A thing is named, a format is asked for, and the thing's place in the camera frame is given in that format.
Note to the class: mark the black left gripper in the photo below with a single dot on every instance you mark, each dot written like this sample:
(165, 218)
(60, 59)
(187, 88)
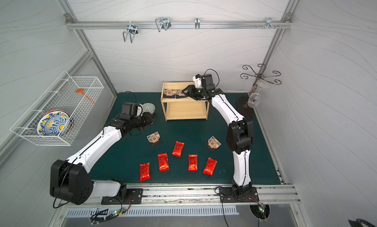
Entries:
(148, 119)

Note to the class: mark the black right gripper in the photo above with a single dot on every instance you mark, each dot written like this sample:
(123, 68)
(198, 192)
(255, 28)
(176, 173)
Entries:
(193, 91)

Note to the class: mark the brown tea bag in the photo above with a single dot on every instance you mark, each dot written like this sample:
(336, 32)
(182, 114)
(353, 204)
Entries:
(154, 139)
(179, 94)
(169, 93)
(212, 143)

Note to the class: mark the red tea bag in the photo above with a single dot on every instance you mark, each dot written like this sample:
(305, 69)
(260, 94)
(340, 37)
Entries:
(163, 162)
(193, 163)
(144, 172)
(210, 167)
(178, 149)

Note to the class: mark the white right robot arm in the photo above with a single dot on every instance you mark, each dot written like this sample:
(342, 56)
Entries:
(239, 134)

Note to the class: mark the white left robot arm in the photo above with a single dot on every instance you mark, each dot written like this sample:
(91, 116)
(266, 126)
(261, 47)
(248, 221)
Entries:
(70, 180)

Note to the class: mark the wooden two-tier shelf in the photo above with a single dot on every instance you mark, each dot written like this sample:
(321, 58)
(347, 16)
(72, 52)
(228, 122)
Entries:
(183, 108)

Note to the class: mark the patterned ceramic bowl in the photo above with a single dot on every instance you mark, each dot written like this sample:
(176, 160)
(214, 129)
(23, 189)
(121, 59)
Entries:
(149, 108)

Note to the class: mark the green table mat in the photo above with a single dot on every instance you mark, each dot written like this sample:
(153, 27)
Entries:
(121, 162)

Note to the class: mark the orange plastic spatula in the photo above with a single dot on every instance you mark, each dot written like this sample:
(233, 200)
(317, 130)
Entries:
(81, 91)

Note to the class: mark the clear wine glass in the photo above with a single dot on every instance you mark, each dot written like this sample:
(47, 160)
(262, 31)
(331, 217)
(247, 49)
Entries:
(255, 96)

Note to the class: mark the small metal hook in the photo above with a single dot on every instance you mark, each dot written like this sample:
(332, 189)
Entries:
(197, 23)

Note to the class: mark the metal scroll cup stand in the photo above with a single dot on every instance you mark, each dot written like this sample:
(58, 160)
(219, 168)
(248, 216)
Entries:
(247, 105)

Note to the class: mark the metal loop hook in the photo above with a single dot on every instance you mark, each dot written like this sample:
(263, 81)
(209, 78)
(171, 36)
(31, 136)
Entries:
(162, 23)

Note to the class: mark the blue yellow patterned plate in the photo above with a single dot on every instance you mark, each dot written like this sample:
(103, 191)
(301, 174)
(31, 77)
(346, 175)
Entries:
(54, 123)

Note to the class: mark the metal double hook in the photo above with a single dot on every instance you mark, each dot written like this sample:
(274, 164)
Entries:
(130, 32)

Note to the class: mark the metal corner hook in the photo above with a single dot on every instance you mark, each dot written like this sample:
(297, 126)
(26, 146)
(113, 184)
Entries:
(268, 25)

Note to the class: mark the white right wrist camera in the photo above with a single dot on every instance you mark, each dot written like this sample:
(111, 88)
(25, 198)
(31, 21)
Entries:
(198, 81)

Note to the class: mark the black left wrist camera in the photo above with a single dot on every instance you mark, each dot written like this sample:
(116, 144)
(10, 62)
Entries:
(130, 109)

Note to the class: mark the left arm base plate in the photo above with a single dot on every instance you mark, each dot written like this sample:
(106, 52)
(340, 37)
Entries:
(124, 196)

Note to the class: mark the white wire basket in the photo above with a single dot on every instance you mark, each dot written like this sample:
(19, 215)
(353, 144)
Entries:
(60, 95)

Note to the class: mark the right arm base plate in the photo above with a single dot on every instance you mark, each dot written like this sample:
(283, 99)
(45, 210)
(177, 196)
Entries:
(233, 194)

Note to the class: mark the aluminium top rail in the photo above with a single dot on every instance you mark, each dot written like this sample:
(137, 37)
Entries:
(142, 25)

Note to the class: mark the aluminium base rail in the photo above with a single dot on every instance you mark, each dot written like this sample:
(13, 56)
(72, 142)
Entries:
(187, 194)

